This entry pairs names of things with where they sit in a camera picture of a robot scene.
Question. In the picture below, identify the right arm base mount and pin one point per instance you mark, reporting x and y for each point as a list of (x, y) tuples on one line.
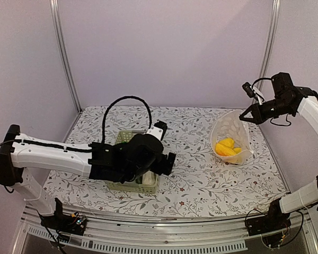
[(274, 220)]

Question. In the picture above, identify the yellow starfruit piece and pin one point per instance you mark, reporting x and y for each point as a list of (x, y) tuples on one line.
[(237, 150)]

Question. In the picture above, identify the clear zip top bag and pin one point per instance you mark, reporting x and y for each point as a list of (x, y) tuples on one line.
[(230, 126)]

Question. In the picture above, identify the floral patterned table mat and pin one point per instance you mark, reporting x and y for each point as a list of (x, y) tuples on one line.
[(200, 185)]

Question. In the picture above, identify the pale green plastic basket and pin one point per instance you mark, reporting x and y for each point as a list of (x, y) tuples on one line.
[(125, 136)]

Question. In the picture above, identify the aluminium front rail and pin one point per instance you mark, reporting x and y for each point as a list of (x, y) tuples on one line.
[(108, 232)]

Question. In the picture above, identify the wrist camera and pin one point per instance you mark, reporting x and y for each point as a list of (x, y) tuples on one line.
[(158, 130), (252, 92)]

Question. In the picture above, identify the left aluminium frame post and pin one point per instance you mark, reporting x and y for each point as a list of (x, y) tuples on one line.
[(55, 13)]

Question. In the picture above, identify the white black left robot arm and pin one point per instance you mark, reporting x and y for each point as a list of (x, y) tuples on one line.
[(119, 163)]

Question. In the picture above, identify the dark green cucumber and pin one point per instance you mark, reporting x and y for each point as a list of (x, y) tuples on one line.
[(139, 180)]

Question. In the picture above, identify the aluminium frame post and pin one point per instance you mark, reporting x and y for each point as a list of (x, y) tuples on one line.
[(55, 13), (271, 37)]

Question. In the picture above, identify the white green bok choy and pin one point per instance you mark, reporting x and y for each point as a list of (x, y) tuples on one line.
[(149, 178)]

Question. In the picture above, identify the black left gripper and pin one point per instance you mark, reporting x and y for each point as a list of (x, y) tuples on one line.
[(160, 167)]

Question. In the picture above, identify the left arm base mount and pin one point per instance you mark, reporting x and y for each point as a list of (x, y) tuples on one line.
[(73, 224)]

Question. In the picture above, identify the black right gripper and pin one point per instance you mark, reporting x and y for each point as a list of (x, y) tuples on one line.
[(258, 116)]

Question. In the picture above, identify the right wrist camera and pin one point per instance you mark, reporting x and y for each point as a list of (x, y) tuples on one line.
[(252, 92)]

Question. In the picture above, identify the right aluminium frame post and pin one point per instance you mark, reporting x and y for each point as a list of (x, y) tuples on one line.
[(271, 37)]

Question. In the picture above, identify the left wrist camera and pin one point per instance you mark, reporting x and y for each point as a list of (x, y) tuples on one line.
[(158, 130)]

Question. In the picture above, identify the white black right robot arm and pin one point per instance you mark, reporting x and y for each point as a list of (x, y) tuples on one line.
[(288, 100)]

